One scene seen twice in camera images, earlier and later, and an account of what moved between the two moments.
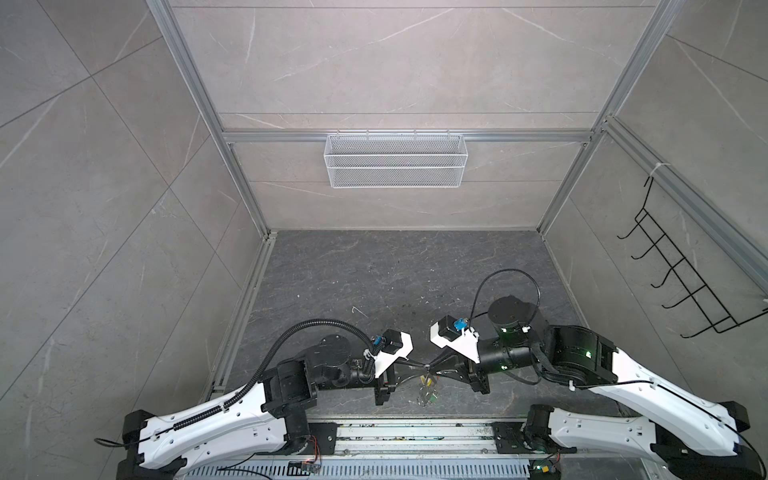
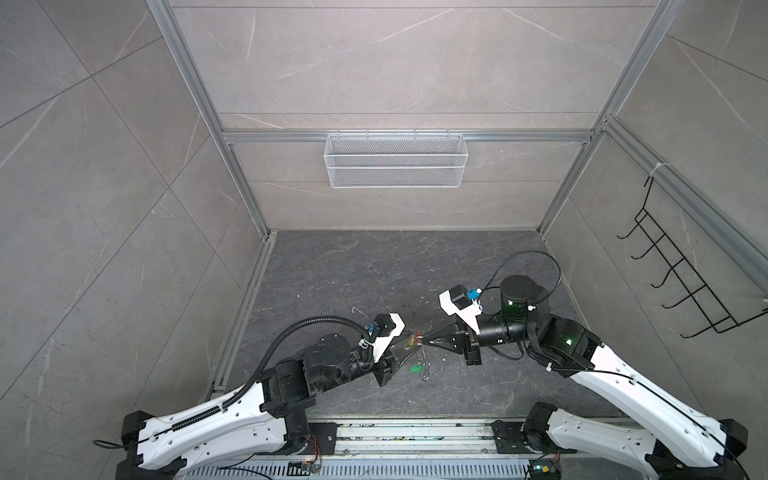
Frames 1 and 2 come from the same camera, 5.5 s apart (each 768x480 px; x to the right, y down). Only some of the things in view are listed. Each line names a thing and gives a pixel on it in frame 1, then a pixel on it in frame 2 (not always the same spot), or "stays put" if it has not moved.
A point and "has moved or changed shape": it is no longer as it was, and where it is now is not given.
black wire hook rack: (716, 316) stays put
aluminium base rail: (422, 440) stays put
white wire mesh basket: (395, 161) stays put
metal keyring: (425, 392) has moved or changed shape
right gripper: (475, 378) to (466, 342)
